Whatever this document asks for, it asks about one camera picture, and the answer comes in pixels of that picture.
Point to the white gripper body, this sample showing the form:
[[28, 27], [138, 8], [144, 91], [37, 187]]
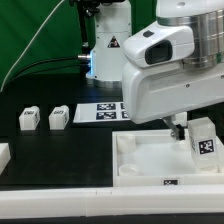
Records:
[[155, 83]]

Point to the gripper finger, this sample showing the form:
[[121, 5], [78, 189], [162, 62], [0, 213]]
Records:
[[177, 131]]

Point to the white marker sheet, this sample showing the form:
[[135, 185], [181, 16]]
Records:
[[100, 112]]

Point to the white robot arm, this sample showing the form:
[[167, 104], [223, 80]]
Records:
[[204, 17]]

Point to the white left block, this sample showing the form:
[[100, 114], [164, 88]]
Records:
[[4, 156]]

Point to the white front rail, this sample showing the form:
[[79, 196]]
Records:
[[115, 201]]

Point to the white square table top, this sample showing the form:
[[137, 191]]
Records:
[[154, 158]]

